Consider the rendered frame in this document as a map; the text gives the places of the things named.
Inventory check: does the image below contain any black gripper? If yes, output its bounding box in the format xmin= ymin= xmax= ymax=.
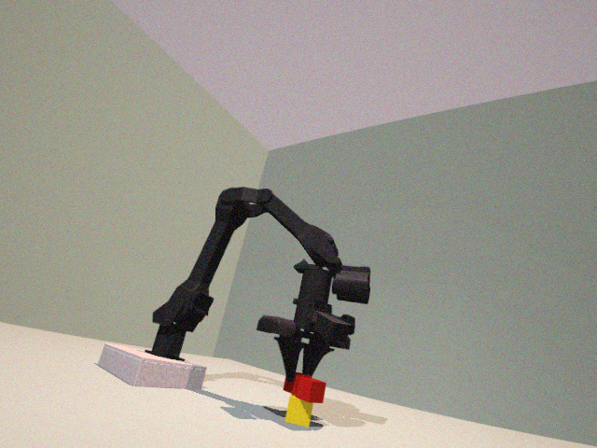
xmin=257 ymin=293 xmax=351 ymax=383

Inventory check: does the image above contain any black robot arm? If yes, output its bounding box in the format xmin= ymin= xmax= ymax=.
xmin=145 ymin=187 xmax=370 ymax=361

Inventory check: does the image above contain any red cube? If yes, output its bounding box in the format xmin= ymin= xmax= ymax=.
xmin=284 ymin=372 xmax=312 ymax=395
xmin=296 ymin=377 xmax=326 ymax=403

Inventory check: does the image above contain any yellow block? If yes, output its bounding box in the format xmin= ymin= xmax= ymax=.
xmin=285 ymin=394 xmax=313 ymax=427

